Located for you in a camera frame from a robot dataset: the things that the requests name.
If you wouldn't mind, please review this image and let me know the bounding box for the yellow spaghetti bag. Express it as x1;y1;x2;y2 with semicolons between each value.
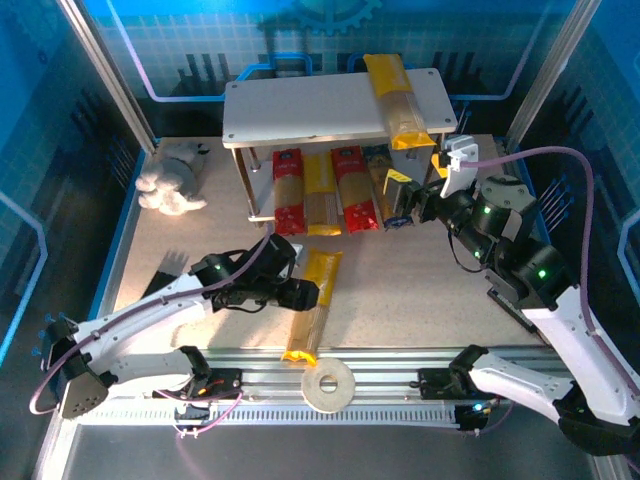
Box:
362;53;437;151
303;152;344;237
280;248;345;369

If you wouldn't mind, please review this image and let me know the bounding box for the dark blue spaghetti bag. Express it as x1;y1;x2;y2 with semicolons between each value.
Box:
362;144;416;231

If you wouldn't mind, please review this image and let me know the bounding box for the red spaghetti bag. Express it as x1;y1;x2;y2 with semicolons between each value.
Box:
271;148;307;237
330;145;381;235

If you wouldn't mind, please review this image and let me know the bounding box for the white two-tier shelf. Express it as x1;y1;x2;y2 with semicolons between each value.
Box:
219;67;459;230

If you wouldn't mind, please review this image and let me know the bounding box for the white plush toy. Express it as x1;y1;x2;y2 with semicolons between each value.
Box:
135;142;210;217

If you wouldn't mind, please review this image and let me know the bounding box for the grey flat ring disc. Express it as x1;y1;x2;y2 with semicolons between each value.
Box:
301;357;357;414

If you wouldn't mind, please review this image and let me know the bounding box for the aluminium rail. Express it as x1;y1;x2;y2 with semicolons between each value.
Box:
134;344;571;426

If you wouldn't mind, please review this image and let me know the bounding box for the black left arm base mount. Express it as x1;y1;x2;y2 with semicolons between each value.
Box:
164;367;245;401

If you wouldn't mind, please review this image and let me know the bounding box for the white slotted cable duct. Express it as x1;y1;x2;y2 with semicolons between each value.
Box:
79;403;461;429

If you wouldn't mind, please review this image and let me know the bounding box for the aluminium frame post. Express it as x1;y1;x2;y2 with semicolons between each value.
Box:
503;0;597;154
55;0;162;157

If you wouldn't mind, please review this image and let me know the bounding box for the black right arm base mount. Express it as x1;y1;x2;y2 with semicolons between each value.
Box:
417;366;501;436

